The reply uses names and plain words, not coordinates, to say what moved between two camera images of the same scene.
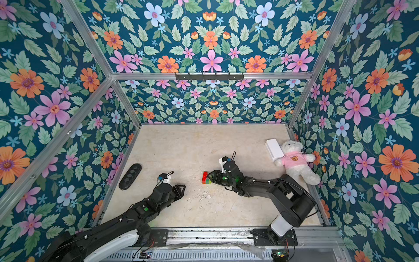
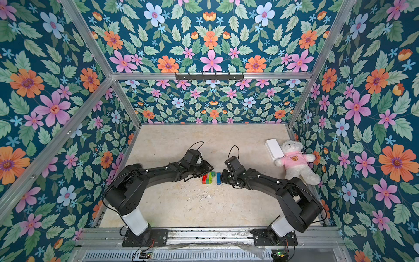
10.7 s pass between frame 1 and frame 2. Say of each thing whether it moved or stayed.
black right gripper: moved
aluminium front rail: stayed
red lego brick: stayed
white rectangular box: stayed
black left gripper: moved
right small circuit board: stayed
